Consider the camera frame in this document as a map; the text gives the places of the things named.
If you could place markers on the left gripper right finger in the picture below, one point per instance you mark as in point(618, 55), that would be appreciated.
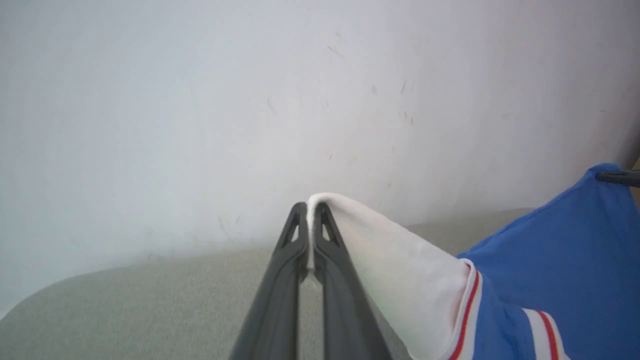
point(345, 320)

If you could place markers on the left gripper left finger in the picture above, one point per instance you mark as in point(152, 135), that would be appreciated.
point(272, 320)

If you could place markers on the grey fabric sofa surface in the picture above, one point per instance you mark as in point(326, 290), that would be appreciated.
point(150, 310)

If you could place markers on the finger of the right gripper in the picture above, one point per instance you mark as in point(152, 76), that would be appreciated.
point(622, 177)

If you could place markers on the blue basketball jersey white trim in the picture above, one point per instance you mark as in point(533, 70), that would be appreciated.
point(560, 270)

